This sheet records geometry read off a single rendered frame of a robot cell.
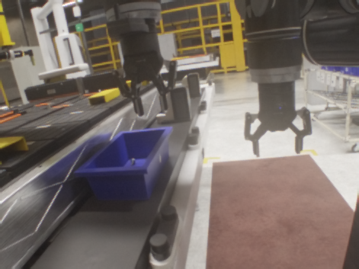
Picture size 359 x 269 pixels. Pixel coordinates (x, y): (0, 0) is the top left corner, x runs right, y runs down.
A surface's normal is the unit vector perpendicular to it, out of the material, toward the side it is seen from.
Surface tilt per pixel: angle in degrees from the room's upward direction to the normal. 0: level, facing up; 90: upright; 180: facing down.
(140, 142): 85
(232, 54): 90
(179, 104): 90
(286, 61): 90
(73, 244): 0
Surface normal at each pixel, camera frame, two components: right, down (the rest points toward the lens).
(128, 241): -0.15, -0.93
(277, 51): -0.31, 0.36
